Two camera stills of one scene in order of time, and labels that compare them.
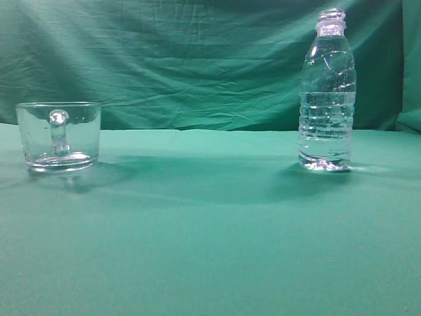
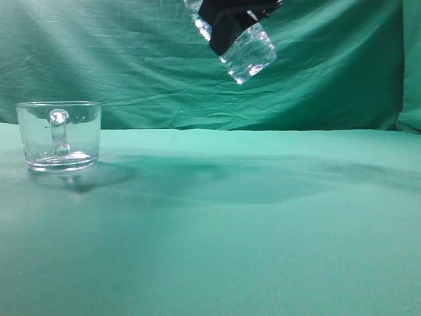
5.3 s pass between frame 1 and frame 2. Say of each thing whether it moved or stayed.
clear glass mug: stayed
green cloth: stayed
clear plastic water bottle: moved
